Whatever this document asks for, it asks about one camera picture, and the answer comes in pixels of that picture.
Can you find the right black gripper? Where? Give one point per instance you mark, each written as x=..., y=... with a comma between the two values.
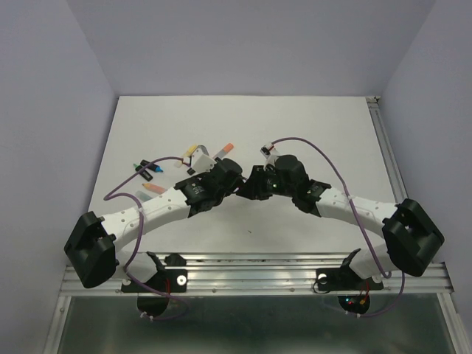
x=254, y=187

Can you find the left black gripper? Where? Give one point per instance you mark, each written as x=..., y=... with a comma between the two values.
x=234, y=186

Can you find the translucent highlighter orange ink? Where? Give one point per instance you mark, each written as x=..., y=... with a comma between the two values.
x=154, y=188

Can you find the black highlighter blue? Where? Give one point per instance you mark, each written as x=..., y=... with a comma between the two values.
x=151, y=166

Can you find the black highlighter green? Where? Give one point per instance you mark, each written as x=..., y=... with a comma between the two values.
x=143, y=173

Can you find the translucent highlighter mint green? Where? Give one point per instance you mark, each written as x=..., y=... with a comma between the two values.
x=142, y=196

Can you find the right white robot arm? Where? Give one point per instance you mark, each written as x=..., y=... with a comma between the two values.
x=411, y=240

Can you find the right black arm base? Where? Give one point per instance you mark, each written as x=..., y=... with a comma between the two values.
x=344, y=278

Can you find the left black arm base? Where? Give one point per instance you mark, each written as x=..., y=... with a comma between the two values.
x=163, y=280

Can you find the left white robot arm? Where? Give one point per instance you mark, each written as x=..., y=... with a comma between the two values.
x=95, y=242

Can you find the yellow translucent highlighter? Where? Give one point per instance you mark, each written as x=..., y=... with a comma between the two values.
x=185, y=160

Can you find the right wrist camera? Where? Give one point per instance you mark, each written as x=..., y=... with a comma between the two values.
x=270, y=153

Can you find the aluminium front rail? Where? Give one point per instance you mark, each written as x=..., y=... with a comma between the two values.
x=252, y=274

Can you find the aluminium rail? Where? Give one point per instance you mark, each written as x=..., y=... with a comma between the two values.
x=252, y=274
x=392, y=169

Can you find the aluminium right rail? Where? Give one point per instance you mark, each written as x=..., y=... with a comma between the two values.
x=392, y=169

